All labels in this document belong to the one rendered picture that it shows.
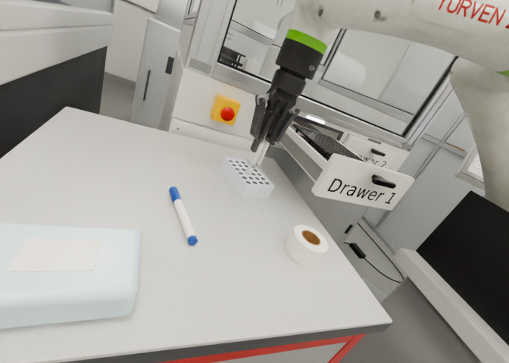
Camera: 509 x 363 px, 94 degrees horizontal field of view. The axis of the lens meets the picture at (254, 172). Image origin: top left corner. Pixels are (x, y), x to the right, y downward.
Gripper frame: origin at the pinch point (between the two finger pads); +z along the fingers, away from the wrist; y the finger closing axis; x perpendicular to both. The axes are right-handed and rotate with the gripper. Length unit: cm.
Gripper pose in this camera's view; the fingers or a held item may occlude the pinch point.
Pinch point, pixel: (257, 151)
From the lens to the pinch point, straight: 62.2
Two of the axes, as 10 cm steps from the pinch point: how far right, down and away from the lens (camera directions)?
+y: -7.9, -0.6, -6.1
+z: -3.7, 8.4, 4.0
